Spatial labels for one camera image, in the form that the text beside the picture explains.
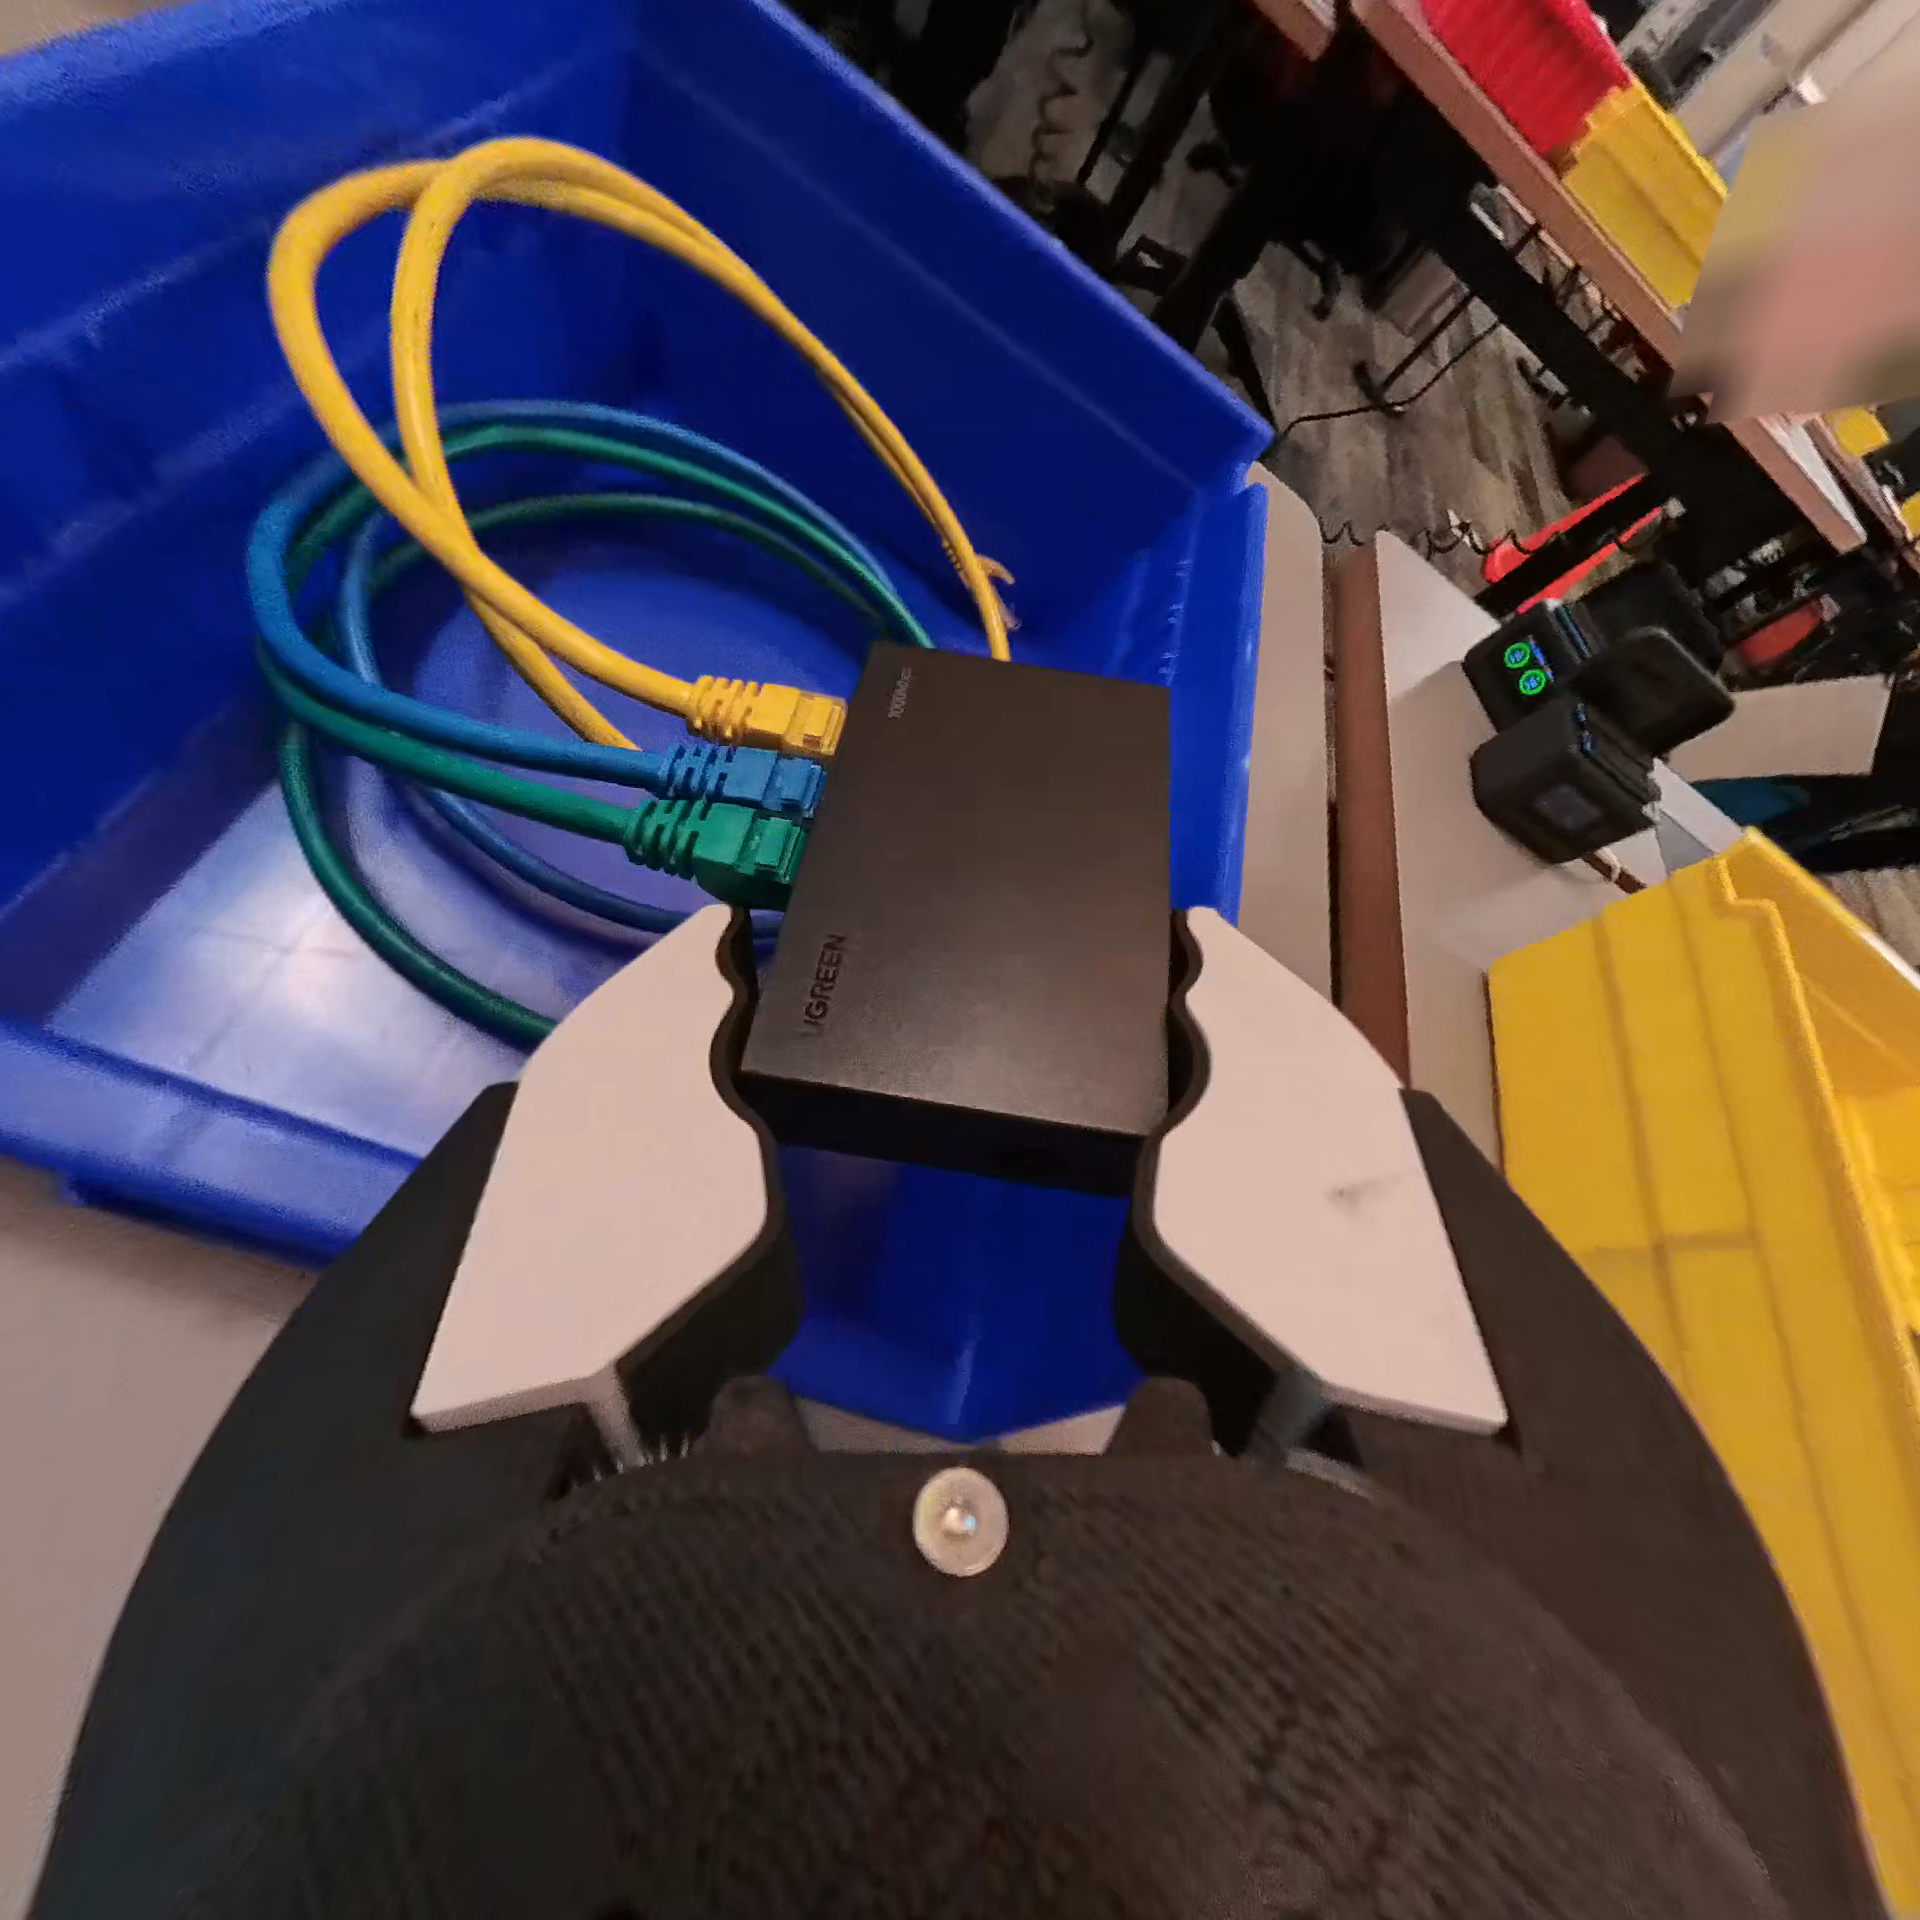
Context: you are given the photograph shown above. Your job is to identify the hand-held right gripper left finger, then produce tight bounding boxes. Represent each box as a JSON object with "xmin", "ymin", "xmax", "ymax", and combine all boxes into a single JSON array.
[{"xmin": 407, "ymin": 902, "xmax": 814, "ymax": 1441}]

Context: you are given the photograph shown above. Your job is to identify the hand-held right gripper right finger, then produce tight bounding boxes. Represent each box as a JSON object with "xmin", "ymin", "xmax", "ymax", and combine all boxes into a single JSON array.
[{"xmin": 1105, "ymin": 902, "xmax": 1513, "ymax": 1450}]

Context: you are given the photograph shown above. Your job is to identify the green ethernet cable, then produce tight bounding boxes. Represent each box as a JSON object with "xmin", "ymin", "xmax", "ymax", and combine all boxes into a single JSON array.
[{"xmin": 277, "ymin": 425, "xmax": 933, "ymax": 1053}]

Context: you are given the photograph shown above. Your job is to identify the blue ethernet cable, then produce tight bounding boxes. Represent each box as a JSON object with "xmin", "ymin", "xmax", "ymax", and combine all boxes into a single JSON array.
[{"xmin": 242, "ymin": 402, "xmax": 825, "ymax": 933}]

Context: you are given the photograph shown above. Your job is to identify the black network switch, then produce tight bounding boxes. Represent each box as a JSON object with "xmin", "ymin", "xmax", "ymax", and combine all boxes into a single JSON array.
[{"xmin": 737, "ymin": 642, "xmax": 1175, "ymax": 1195}]

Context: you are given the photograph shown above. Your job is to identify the yellow ethernet cable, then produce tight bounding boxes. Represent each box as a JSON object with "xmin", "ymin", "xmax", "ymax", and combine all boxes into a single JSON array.
[{"xmin": 269, "ymin": 134, "xmax": 1018, "ymax": 756}]

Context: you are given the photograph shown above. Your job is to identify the blue plastic bin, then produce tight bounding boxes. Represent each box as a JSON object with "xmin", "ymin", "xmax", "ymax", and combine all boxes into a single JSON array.
[{"xmin": 0, "ymin": 0, "xmax": 1279, "ymax": 1443}]

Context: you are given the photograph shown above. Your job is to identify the yellow plastic bin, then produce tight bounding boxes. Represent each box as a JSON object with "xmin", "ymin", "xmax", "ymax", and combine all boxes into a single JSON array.
[
  {"xmin": 1557, "ymin": 75, "xmax": 1731, "ymax": 310},
  {"xmin": 1484, "ymin": 831, "xmax": 1920, "ymax": 1920}
]

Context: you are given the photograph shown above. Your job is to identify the black battery charger blocks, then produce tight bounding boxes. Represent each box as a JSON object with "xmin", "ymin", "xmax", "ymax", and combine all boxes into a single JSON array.
[{"xmin": 1472, "ymin": 697, "xmax": 1660, "ymax": 865}]

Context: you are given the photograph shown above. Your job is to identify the black charger with green lights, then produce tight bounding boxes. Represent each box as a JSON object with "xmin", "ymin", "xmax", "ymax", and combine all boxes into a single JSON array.
[{"xmin": 1463, "ymin": 599, "xmax": 1613, "ymax": 731}]

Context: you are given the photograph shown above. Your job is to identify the red black device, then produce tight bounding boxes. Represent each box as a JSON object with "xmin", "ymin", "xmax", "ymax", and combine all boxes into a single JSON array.
[{"xmin": 1480, "ymin": 478, "xmax": 1672, "ymax": 582}]

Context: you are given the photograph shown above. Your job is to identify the wooden edged work table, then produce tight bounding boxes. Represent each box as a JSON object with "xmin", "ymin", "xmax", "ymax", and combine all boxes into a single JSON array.
[{"xmin": 1253, "ymin": 0, "xmax": 1920, "ymax": 562}]

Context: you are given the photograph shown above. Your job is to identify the large red plastic bin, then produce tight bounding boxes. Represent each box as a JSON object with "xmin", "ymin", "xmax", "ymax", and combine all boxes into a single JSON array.
[{"xmin": 1419, "ymin": 0, "xmax": 1634, "ymax": 158}]

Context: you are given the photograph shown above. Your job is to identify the black action camera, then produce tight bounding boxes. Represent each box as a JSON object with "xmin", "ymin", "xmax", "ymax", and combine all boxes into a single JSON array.
[{"xmin": 1589, "ymin": 630, "xmax": 1737, "ymax": 751}]

